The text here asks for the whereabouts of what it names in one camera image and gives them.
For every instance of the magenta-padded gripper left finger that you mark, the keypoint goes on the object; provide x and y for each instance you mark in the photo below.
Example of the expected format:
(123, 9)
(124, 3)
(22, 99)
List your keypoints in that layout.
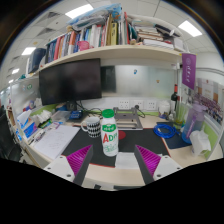
(78, 161)

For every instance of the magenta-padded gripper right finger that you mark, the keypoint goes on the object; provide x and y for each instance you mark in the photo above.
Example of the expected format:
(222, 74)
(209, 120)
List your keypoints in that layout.
(150, 160)

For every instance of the white green-capped drink bottle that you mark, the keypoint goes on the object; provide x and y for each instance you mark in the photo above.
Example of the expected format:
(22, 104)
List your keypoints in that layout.
(109, 136)

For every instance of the purple water bottle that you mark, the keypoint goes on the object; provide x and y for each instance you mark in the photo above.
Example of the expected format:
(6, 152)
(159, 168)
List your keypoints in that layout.
(191, 125)

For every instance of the black desk mat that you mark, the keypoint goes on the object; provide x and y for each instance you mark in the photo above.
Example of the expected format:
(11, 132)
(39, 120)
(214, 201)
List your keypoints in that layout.
(140, 140)

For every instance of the white paper slip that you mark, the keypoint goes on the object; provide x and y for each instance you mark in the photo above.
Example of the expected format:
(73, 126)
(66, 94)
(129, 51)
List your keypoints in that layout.
(126, 160)

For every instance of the open white notebook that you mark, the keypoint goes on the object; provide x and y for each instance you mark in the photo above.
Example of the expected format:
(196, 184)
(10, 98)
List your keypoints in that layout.
(56, 141)

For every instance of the dark blue mouse pad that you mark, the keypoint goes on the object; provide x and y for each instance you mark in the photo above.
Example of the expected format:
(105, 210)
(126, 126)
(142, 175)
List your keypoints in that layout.
(175, 141)

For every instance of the black-white checkered mug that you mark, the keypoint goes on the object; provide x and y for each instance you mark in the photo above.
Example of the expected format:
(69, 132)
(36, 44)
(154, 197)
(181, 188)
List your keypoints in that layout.
(93, 128)

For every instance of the flat round red coaster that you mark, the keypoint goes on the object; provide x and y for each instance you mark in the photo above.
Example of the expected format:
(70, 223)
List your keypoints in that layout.
(122, 135)

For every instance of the grey metal laptop stand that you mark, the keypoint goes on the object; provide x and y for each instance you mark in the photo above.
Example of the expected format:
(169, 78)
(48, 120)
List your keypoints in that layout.
(128, 120)

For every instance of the small blue box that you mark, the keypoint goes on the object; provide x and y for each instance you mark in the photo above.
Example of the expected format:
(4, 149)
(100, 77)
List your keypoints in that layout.
(76, 115)

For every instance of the clear plastic box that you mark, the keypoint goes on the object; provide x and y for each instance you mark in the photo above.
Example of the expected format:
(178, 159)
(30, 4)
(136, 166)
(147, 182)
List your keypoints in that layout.
(61, 116)

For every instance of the crumpled white tissue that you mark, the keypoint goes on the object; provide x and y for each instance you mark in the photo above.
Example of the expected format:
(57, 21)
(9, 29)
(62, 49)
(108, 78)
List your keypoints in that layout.
(200, 141)

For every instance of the white tissue pack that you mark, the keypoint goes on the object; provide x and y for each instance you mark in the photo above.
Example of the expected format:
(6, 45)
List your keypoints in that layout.
(42, 117)

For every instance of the blue tissue box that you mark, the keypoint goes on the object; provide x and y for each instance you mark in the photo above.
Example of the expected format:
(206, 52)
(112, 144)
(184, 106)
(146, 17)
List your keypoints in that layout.
(28, 128)

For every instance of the dark wine bottle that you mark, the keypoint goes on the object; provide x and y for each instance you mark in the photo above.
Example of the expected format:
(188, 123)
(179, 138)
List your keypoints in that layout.
(174, 98)

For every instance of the black computer monitor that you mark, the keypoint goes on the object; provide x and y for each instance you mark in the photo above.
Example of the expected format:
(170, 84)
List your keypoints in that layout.
(70, 81)

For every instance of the colourful photo poster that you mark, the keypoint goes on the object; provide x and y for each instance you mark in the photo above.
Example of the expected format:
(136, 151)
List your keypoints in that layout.
(210, 100)

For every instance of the purple hanging pennant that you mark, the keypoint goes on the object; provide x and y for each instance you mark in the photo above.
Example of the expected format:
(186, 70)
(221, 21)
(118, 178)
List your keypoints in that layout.
(188, 70)

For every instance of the white wall socket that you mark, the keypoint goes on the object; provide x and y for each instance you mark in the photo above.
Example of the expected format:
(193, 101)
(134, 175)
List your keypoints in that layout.
(124, 104)
(138, 104)
(151, 105)

